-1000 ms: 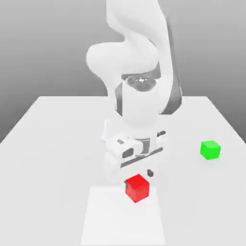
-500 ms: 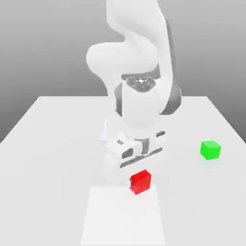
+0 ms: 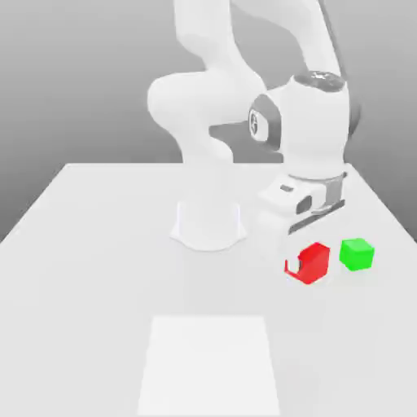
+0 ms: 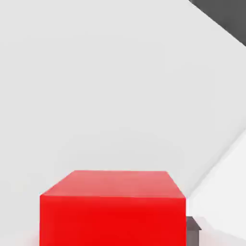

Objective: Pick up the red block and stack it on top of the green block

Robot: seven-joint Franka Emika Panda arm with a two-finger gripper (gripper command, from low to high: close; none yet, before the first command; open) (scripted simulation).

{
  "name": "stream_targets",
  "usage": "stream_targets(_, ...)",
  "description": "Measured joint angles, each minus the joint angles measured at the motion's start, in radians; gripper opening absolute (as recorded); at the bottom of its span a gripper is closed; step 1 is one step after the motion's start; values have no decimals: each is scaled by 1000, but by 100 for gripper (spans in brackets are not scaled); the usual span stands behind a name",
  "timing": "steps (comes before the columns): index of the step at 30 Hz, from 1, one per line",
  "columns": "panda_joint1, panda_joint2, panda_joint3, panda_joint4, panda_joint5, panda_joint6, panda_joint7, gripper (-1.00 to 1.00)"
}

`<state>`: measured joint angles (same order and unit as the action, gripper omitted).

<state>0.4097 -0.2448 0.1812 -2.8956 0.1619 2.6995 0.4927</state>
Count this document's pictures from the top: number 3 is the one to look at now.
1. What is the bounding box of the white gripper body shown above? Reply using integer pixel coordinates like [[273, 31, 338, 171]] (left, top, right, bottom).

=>
[[282, 199, 347, 261]]

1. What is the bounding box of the small red cube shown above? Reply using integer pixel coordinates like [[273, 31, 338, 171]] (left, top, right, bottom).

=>
[[283, 241, 331, 286]]

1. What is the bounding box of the small green cube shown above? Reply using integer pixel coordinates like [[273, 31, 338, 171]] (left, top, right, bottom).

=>
[[338, 237, 375, 272]]

